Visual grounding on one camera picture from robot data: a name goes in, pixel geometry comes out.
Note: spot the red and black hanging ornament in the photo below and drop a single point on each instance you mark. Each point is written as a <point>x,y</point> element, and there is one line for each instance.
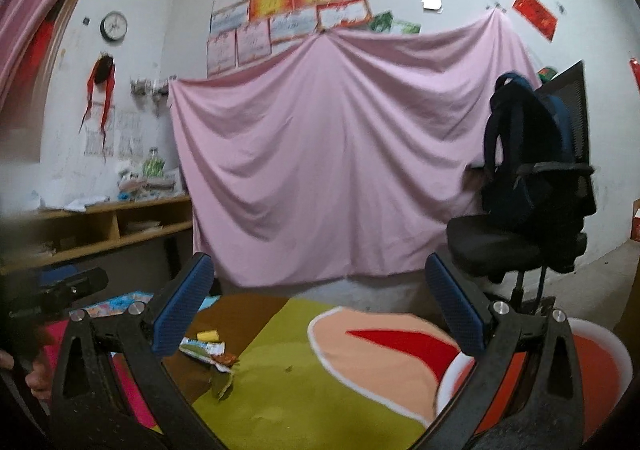
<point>102,73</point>

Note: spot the orange basin with white rim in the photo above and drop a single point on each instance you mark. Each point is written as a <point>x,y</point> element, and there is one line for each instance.
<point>600,360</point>

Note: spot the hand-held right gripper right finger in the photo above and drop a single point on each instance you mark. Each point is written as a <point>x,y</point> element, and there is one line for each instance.
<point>457,305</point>

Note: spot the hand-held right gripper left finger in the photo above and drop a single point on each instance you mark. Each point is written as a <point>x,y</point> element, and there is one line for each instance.
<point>182,300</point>

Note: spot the green and white packet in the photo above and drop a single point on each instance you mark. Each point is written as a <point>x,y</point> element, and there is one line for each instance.
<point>200,346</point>

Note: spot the stack of books and papers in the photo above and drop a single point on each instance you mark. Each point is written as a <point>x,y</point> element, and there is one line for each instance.
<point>150,185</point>

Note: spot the glass jar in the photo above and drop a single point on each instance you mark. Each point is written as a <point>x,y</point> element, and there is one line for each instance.
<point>153,163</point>

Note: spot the person's left hand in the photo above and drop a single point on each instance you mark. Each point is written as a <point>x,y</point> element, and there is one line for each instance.
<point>37,380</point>

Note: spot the red hanging wall packet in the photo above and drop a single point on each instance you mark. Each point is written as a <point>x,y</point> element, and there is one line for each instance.
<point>635,75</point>

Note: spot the round wall clock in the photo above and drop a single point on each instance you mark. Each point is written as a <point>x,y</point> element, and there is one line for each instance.
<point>114,25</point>

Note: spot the pink hanging sheet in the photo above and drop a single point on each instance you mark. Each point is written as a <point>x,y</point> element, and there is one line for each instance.
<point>325,155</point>

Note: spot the paper wall calendar sheets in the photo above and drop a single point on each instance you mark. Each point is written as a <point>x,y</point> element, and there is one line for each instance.
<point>127,135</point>

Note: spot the colourful printed blanket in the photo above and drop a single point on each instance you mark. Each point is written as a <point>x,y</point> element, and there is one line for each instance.
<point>280,395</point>

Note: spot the black and white wall sticker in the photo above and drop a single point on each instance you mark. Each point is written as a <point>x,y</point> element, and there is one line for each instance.
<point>431,0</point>

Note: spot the red orange snack wrapper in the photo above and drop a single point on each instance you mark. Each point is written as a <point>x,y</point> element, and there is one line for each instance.
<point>226,360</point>

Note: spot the colourful picture book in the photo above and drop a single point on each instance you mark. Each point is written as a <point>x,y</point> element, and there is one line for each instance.
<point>117,304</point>

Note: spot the group of wall certificates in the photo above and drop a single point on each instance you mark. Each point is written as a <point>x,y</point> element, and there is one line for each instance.
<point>295,0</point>

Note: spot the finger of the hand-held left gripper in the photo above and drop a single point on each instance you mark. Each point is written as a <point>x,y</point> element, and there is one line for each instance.
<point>87,280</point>
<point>57,274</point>

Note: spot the green and red wall item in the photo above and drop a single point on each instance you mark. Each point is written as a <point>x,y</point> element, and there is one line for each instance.
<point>546,73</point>

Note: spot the red paper wall decoration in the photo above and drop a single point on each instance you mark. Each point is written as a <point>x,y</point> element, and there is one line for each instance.
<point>536,14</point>

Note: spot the red cloth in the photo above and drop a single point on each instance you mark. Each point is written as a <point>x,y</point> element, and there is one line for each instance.
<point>37,55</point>

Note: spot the dark blue backpack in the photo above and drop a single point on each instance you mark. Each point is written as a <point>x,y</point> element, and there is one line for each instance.
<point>530,130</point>

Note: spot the wooden shelf desk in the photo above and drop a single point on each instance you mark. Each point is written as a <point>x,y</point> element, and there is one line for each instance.
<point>100,220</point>

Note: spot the green photo print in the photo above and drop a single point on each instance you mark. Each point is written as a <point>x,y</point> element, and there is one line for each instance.
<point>406,27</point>
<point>381,22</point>

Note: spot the black mesh office chair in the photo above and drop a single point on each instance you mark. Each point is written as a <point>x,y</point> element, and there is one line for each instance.
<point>515,240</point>

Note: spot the yellow small scrap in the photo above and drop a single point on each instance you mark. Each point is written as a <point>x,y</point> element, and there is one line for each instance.
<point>207,335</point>

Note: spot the olive scrap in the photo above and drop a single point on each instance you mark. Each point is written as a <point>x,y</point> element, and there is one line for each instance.
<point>222,384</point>

